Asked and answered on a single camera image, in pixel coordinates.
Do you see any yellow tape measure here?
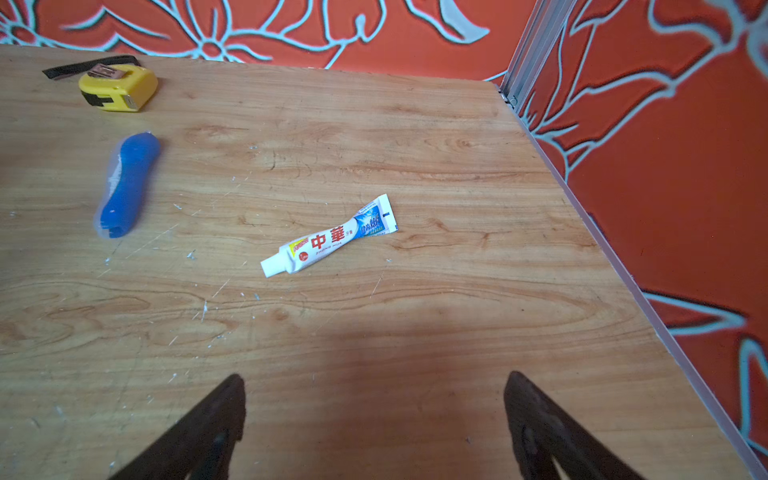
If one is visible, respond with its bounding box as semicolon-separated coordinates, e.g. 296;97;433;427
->
43;55;159;113

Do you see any aluminium frame post right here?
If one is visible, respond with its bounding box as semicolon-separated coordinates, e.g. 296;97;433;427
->
500;0;577;113

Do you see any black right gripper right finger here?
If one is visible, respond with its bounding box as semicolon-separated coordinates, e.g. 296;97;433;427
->
503;371;641;479

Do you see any white red toothpaste tube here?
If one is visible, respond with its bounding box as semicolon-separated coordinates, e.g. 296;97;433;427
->
261;194;398;278

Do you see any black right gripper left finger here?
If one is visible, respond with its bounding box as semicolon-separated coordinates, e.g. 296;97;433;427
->
112;374;246;479

